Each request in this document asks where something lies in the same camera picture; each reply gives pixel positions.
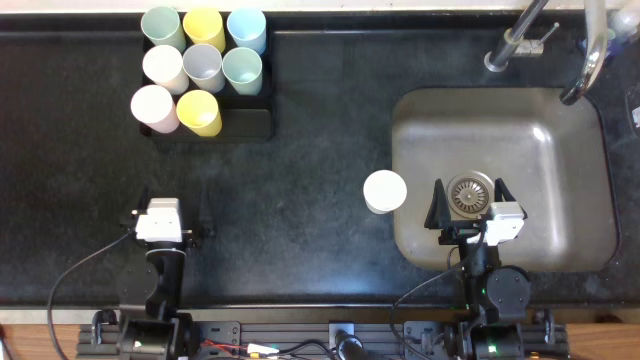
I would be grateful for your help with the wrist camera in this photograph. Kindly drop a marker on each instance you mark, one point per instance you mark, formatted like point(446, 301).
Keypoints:
point(159, 220)
point(505, 222)

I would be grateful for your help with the green cup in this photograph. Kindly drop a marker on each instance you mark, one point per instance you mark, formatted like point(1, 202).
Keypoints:
point(242, 65)
point(160, 25)

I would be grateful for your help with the pink cup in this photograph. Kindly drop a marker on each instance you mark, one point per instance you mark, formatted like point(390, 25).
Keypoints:
point(152, 105)

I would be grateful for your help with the steel sink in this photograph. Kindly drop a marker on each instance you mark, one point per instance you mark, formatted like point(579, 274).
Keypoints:
point(550, 175)

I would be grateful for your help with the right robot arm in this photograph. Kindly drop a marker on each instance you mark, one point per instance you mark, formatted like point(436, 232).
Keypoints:
point(507, 292)

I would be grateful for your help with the blue soap bottle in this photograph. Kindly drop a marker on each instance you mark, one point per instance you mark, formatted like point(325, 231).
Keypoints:
point(625, 22)

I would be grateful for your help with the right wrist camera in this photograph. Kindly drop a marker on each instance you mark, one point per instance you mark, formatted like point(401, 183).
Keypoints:
point(505, 222)

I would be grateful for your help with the steel tap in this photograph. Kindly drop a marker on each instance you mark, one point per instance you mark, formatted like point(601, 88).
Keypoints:
point(515, 35)

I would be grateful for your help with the yellow cup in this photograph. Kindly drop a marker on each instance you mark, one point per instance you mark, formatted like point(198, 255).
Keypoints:
point(196, 109)
point(202, 24)

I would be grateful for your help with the blue cup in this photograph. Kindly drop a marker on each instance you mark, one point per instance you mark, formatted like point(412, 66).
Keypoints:
point(246, 25)

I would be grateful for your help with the black tray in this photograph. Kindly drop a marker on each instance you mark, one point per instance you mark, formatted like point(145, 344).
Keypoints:
point(247, 122)

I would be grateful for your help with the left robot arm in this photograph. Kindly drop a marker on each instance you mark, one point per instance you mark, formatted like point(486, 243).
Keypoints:
point(165, 280)

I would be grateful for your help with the mounting rail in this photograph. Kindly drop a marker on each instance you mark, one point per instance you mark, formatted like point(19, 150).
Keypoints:
point(300, 335)

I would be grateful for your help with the grey cup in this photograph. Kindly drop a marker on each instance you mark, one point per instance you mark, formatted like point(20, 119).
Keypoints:
point(201, 62)

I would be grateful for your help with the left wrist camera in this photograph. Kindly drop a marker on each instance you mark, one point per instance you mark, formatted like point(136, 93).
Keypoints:
point(159, 220)

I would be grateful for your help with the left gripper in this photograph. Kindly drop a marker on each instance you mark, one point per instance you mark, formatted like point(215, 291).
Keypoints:
point(129, 222)

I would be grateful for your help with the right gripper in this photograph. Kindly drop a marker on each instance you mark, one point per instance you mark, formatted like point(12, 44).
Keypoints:
point(460, 234)

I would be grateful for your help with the white cup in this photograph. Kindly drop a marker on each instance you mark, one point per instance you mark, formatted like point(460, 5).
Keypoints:
point(162, 65)
point(385, 191)

